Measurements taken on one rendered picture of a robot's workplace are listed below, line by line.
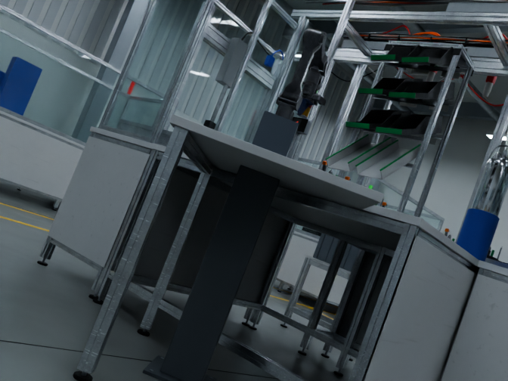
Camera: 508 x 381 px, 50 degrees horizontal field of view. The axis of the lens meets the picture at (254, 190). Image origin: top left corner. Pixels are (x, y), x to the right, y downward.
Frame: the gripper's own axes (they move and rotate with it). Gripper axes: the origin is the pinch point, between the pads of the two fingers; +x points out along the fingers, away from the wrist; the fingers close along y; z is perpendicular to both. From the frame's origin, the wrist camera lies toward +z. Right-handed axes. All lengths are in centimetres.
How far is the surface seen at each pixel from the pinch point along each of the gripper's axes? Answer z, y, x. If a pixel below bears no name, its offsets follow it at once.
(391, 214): -8, -62, 35
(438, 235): 10, -73, 35
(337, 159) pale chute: 12.6, -18.7, 15.9
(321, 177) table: -47, -55, 35
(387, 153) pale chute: 22.1, -35.3, 6.3
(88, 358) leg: -74, -17, 112
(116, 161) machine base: -7, 103, 50
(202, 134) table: -71, -24, 36
